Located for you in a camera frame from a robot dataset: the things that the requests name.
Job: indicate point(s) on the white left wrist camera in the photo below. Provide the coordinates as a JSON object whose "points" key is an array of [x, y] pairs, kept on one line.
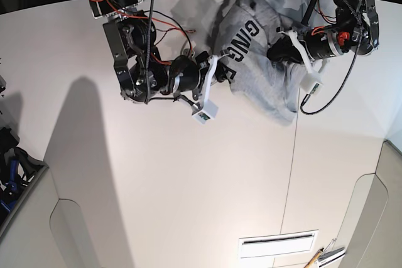
{"points": [[312, 81]]}

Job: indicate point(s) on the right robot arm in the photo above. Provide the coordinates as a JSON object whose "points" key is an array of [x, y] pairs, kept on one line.
{"points": [[142, 74]]}

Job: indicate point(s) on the grey T-shirt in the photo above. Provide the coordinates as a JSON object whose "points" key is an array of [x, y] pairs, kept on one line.
{"points": [[248, 31]]}

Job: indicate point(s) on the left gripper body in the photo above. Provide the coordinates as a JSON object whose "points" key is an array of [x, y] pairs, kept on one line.
{"points": [[316, 40]]}

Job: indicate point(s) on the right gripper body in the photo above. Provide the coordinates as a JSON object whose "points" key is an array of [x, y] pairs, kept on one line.
{"points": [[193, 80]]}

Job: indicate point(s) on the blue black tools in bin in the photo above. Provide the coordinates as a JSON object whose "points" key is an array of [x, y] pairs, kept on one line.
{"points": [[18, 169]]}

